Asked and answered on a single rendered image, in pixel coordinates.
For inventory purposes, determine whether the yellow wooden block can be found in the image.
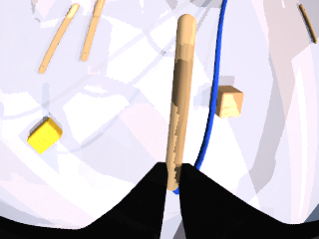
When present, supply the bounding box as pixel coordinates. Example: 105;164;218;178
27;119;63;154

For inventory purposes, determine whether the light wooden square block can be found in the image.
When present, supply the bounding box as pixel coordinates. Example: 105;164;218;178
215;85;243;119

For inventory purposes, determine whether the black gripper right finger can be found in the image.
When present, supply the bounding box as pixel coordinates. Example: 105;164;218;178
178;162;319;239

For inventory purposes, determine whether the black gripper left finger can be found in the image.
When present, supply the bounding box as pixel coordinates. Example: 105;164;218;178
0;162;167;239

